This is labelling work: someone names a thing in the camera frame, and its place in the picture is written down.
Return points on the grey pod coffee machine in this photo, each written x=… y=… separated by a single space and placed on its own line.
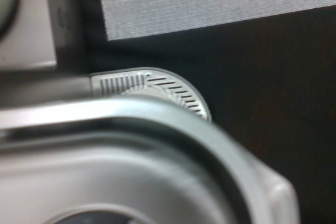
x=110 y=149

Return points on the grey woven placemat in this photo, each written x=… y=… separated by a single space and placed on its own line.
x=140 y=18

